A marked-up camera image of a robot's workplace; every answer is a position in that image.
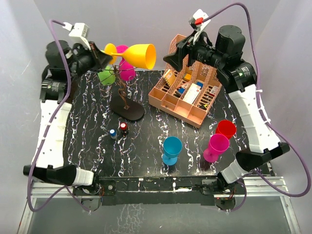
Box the aluminium frame rail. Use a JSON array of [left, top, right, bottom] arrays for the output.
[[18, 175, 301, 234]]

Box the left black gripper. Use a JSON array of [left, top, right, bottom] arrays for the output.
[[67, 40, 113, 80]]

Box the orange wine glass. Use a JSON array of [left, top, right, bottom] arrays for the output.
[[102, 43, 156, 70]]

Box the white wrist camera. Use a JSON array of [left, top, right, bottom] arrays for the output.
[[189, 9, 211, 39], [63, 22, 91, 50]]

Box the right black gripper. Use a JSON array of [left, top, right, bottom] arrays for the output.
[[163, 30, 226, 72]]

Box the red wine glass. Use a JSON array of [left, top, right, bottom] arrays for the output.
[[215, 119, 236, 140]]

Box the metal wine glass rack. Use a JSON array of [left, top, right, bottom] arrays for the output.
[[110, 64, 145, 122]]

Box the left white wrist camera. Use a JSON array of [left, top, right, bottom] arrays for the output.
[[63, 22, 91, 50]]

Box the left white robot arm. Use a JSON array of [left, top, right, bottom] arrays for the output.
[[23, 40, 112, 195]]

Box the blue eraser block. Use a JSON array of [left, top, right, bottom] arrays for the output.
[[175, 88, 185, 96]]

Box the pink desk file organizer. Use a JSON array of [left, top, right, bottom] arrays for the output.
[[148, 34, 222, 129]]

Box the blue wine glass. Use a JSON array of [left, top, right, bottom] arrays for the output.
[[162, 136, 182, 166]]

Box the green wine glass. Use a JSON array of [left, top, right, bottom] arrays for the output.
[[97, 66, 116, 86]]

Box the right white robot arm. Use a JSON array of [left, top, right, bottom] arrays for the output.
[[163, 25, 290, 194]]

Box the orange sponge block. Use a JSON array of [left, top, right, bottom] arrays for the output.
[[183, 74, 192, 82]]

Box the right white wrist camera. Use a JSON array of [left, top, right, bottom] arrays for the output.
[[189, 9, 211, 39]]

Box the magenta wine glass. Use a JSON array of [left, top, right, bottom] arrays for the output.
[[203, 134, 230, 163], [116, 45, 136, 81]]

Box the white card box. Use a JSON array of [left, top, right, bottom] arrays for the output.
[[183, 83, 202, 104]]

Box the yellow spiral notebook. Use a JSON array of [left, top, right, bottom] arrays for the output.
[[163, 69, 176, 87]]

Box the blue capped small bottle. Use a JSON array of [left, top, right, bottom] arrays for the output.
[[109, 129, 117, 139]]

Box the red capped small bottle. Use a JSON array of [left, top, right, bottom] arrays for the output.
[[120, 122, 129, 136]]

